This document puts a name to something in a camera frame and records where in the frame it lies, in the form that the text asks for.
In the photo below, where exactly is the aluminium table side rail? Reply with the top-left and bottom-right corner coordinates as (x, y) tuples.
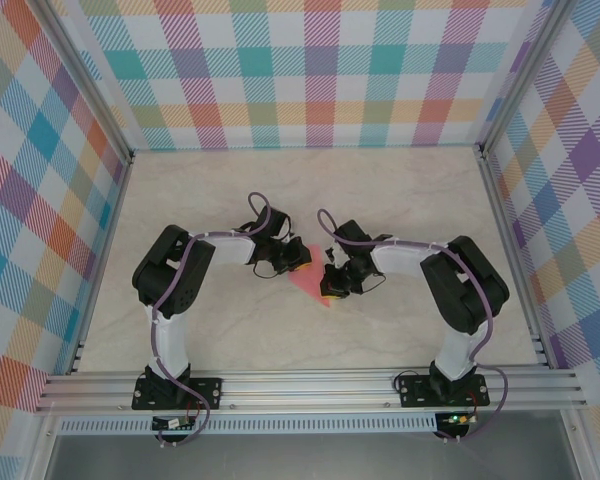
(69, 154), (135, 374)
(474, 144), (551, 369)

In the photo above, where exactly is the thin black left gripper cable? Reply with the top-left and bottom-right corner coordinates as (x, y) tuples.
(252, 259), (281, 280)

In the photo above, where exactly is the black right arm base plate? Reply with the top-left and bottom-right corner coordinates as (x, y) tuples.
(397, 374), (491, 409)

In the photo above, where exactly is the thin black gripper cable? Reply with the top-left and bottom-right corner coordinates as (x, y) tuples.
(359, 272), (385, 296)
(252, 259), (281, 280)

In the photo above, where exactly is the aluminium frame post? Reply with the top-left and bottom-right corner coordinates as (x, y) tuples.
(479, 0), (569, 156)
(39, 0), (135, 164)

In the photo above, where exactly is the slotted grey cable duct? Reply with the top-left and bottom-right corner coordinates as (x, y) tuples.
(57, 413), (439, 435)

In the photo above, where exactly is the pink square cloth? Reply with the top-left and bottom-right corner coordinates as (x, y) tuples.
(287, 243), (334, 307)

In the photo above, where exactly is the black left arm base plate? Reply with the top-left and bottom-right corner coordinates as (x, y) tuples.
(132, 377), (224, 411)

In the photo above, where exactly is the grey metal panel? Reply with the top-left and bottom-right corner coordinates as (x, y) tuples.
(44, 432), (581, 480)

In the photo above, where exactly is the thin black right gripper cable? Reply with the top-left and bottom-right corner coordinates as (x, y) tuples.
(359, 272), (385, 296)

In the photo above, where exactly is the aluminium mounting rail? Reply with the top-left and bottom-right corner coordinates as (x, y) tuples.
(34, 368), (589, 414)

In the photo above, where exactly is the circuit board with label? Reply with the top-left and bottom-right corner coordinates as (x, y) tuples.
(151, 417), (196, 431)

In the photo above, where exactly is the circuit board with green light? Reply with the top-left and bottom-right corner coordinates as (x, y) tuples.
(442, 412), (481, 427)

